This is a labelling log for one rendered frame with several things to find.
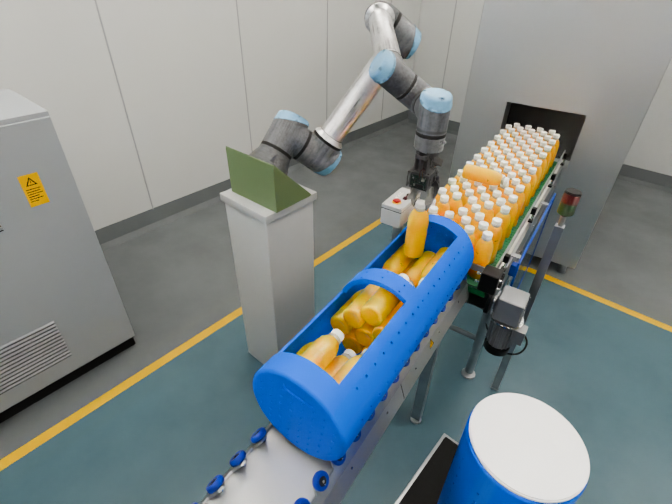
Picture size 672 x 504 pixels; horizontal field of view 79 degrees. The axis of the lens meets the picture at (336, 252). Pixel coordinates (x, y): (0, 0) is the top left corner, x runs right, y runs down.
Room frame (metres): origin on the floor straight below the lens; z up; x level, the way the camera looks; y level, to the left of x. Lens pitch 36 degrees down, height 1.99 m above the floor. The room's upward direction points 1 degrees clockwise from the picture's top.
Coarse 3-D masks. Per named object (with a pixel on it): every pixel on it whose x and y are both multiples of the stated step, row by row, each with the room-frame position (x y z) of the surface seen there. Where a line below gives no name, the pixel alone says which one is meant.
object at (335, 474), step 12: (444, 312) 1.11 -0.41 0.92; (420, 348) 0.93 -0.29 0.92; (396, 384) 0.79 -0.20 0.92; (384, 408) 0.71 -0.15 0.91; (372, 420) 0.66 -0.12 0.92; (360, 444) 0.59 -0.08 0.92; (348, 456) 0.56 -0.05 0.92; (336, 468) 0.52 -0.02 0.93; (336, 480) 0.50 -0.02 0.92; (324, 492) 0.47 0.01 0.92
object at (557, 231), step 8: (552, 232) 1.46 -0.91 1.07; (560, 232) 1.44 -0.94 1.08; (552, 240) 1.45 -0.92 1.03; (552, 248) 1.45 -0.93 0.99; (544, 256) 1.46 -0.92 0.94; (552, 256) 1.44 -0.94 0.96; (544, 264) 1.45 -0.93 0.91; (536, 272) 1.46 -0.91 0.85; (544, 272) 1.44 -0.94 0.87; (536, 280) 1.45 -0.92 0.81; (536, 288) 1.45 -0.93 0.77; (528, 304) 1.45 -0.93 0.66; (528, 312) 1.44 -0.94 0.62; (512, 344) 1.45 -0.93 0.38; (512, 352) 1.44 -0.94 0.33; (504, 360) 1.45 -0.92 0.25; (504, 368) 1.44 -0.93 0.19; (496, 376) 1.46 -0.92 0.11; (496, 384) 1.45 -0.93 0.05
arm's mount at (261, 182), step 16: (240, 160) 1.64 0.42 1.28; (256, 160) 1.57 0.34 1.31; (240, 176) 1.65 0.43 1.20; (256, 176) 1.58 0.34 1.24; (272, 176) 1.51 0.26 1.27; (240, 192) 1.66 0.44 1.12; (256, 192) 1.58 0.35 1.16; (272, 192) 1.52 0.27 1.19; (288, 192) 1.57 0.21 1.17; (304, 192) 1.64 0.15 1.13; (272, 208) 1.52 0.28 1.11
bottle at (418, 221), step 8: (416, 208) 1.21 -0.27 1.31; (416, 216) 1.20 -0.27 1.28; (424, 216) 1.20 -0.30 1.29; (408, 224) 1.21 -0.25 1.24; (416, 224) 1.19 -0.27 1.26; (424, 224) 1.19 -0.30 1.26; (408, 232) 1.20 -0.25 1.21; (416, 232) 1.19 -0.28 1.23; (424, 232) 1.19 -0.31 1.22; (408, 240) 1.20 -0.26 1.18; (416, 240) 1.18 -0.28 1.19; (424, 240) 1.20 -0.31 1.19; (408, 248) 1.19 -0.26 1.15; (416, 248) 1.18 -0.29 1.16; (408, 256) 1.19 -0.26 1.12; (416, 256) 1.18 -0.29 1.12
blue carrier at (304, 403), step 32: (448, 224) 1.24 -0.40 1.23; (384, 256) 1.22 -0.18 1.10; (448, 256) 1.09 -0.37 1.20; (352, 288) 1.03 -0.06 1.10; (384, 288) 0.89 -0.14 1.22; (416, 288) 0.91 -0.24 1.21; (448, 288) 1.00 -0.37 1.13; (320, 320) 0.88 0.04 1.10; (416, 320) 0.82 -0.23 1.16; (288, 352) 0.75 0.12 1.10; (384, 352) 0.69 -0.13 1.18; (256, 384) 0.63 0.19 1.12; (288, 384) 0.57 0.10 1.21; (320, 384) 0.56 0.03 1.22; (352, 384) 0.58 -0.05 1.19; (384, 384) 0.64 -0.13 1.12; (288, 416) 0.57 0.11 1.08; (320, 416) 0.52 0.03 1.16; (352, 416) 0.53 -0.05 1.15; (320, 448) 0.52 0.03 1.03
